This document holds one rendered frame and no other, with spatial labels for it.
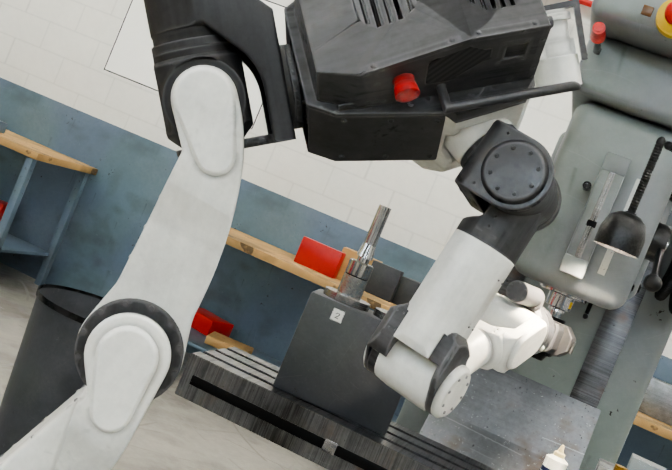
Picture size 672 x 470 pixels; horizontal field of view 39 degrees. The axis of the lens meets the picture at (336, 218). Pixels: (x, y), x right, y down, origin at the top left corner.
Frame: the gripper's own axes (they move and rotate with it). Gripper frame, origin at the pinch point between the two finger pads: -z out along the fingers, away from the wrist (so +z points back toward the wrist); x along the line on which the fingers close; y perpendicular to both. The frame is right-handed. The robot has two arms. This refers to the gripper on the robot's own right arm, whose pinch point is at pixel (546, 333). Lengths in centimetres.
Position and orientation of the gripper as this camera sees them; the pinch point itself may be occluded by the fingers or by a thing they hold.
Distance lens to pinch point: 173.0
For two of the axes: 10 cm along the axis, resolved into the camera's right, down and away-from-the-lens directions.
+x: -8.0, -3.4, 5.0
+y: -3.8, 9.2, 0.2
